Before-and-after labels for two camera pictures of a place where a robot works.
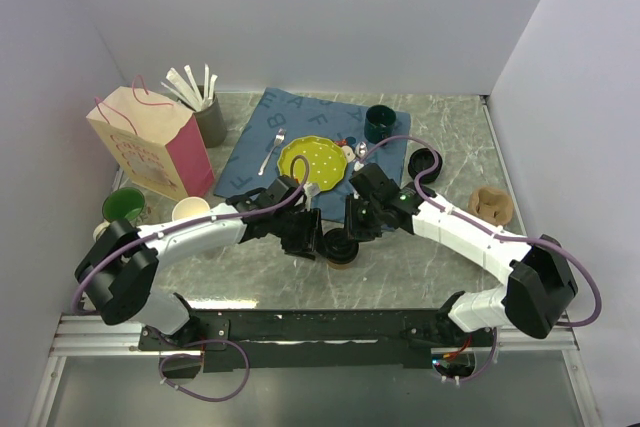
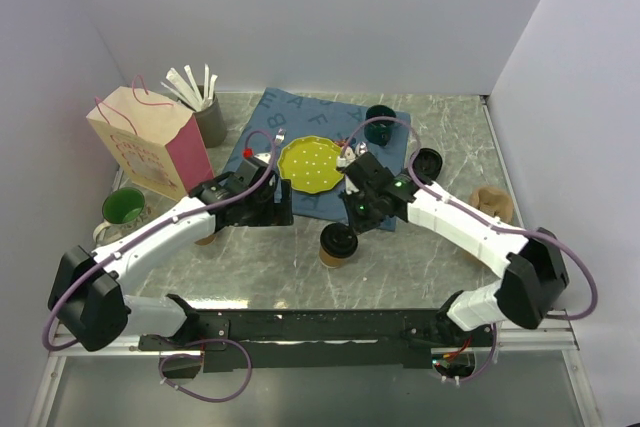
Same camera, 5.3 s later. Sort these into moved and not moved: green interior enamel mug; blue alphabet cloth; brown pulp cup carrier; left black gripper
Moved: left black gripper
Not moved: blue alphabet cloth; brown pulp cup carrier; green interior enamel mug
